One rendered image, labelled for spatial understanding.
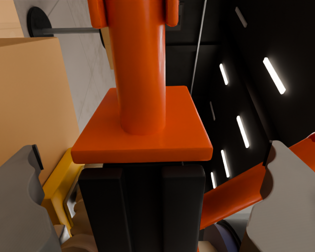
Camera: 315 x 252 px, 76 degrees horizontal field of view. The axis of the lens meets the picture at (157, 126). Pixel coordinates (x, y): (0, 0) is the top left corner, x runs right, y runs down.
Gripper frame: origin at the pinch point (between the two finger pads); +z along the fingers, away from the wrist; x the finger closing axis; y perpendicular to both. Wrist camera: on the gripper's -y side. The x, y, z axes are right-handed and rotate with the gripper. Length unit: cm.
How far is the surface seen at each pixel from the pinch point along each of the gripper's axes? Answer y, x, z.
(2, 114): 1.1, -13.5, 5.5
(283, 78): 127, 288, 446
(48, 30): 4, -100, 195
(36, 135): 5.3, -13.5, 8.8
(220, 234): 17.6, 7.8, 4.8
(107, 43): 15, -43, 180
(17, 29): -3, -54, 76
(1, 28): -3, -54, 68
